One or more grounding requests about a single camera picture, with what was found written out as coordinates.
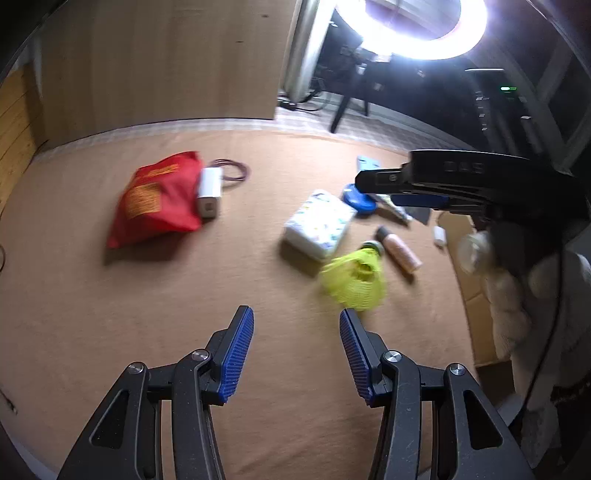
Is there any dark red cable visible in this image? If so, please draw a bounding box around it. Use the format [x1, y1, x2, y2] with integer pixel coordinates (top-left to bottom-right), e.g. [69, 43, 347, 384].
[211, 158, 250, 182]

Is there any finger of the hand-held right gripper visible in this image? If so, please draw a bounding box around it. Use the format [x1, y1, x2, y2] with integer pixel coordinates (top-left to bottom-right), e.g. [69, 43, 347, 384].
[390, 193, 484, 215]
[355, 164, 415, 195]

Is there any blue round container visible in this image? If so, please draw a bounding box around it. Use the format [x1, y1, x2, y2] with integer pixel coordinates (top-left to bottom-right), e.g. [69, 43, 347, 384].
[342, 183, 380, 217]

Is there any white charger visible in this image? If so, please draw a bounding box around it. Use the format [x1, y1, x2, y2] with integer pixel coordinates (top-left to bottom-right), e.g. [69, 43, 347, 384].
[197, 167, 223, 220]

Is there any wooden cabinet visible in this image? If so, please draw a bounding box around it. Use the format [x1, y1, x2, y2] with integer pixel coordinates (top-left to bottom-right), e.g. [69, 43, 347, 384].
[36, 0, 302, 141]

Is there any cardboard box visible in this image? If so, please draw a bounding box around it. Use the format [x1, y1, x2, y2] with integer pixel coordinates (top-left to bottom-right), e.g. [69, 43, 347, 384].
[438, 213, 514, 368]

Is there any patterned lighter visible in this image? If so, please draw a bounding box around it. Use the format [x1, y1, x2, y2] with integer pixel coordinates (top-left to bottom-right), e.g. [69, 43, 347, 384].
[372, 194, 413, 227]

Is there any yellow shuttlecock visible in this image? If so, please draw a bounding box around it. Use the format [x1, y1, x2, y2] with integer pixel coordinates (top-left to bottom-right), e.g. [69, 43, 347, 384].
[320, 241, 389, 311]

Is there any person's right forearm white sleeve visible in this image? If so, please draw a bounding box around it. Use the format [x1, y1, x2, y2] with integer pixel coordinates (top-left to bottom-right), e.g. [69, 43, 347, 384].
[481, 248, 591, 468]

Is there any red cloth bag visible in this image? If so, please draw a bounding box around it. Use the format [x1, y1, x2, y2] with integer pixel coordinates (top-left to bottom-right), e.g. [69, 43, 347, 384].
[107, 151, 204, 250]

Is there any white window frame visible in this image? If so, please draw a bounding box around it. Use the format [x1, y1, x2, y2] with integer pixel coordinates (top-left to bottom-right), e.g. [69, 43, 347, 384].
[517, 28, 591, 176]

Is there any checked sheet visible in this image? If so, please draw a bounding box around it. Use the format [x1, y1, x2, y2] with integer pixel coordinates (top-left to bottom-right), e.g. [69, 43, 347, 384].
[37, 105, 467, 155]

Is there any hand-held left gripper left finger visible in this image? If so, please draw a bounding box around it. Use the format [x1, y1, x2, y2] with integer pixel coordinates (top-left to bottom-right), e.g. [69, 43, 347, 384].
[58, 305, 254, 480]

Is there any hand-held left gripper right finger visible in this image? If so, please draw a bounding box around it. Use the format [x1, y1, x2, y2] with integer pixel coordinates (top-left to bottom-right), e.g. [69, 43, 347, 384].
[339, 308, 539, 480]

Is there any black device green light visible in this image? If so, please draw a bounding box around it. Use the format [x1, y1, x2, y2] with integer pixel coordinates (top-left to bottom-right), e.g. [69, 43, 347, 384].
[464, 67, 518, 136]

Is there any ring light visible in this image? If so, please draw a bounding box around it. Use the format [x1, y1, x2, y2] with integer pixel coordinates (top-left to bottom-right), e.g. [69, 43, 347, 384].
[331, 0, 491, 62]

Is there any patterned tissue pack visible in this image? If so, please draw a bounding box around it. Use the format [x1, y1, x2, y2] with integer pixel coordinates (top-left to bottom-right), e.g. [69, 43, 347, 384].
[283, 189, 359, 260]

